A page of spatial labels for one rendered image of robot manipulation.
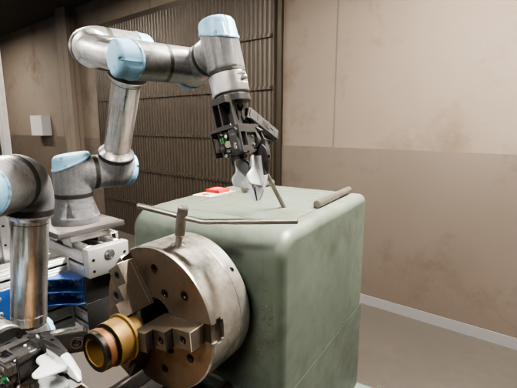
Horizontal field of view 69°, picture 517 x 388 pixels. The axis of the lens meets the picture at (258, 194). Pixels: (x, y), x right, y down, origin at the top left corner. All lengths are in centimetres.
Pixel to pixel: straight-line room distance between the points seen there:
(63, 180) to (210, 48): 75
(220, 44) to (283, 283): 50
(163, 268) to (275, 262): 23
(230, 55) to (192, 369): 62
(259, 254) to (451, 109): 230
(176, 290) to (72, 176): 67
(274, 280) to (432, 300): 246
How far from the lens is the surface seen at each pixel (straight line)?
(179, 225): 78
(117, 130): 129
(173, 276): 78
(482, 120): 291
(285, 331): 89
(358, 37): 323
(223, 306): 78
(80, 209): 134
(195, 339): 76
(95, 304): 134
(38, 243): 97
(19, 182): 84
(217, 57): 76
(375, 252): 322
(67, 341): 86
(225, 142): 73
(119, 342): 77
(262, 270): 83
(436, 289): 316
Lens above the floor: 148
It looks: 10 degrees down
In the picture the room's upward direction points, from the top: straight up
